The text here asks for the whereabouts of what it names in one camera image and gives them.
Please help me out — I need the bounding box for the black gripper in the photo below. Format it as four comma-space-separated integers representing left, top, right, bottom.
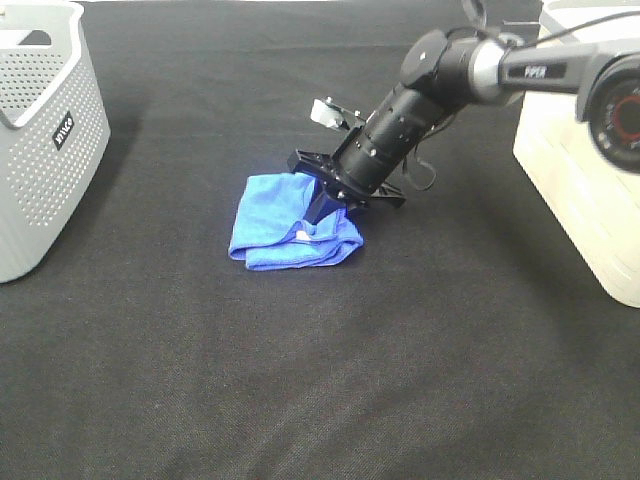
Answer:
287, 126, 406, 225

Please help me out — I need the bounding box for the blue microfiber towel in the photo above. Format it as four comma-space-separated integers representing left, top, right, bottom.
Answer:
228, 173, 364, 271

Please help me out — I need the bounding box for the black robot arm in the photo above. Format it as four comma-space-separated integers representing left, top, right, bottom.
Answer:
288, 30, 639, 224

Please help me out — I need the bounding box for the black fabric table cover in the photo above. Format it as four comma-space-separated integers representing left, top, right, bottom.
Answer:
1, 1, 639, 479

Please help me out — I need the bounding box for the white plastic storage bin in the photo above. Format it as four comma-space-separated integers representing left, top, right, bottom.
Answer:
513, 1, 639, 307

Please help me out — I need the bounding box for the grey perforated laundry basket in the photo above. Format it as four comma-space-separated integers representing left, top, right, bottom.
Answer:
1, 1, 111, 283

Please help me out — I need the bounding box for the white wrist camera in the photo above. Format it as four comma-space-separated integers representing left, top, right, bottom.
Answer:
309, 97, 365, 131

